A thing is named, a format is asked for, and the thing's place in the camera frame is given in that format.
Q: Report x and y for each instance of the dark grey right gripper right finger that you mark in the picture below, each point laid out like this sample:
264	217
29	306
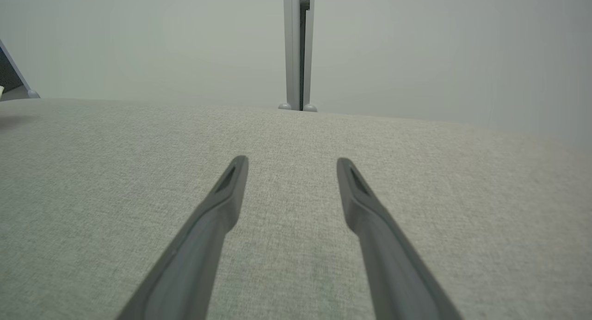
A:
393	264

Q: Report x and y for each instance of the grey double partition post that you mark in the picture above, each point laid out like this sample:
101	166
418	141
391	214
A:
291	42

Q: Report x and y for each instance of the grey slanted frame post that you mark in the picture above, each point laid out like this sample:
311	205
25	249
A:
32	94

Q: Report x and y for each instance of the dark grey panel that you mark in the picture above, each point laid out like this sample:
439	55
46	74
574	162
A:
7	72

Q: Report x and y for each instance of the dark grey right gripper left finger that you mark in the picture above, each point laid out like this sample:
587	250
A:
194	255

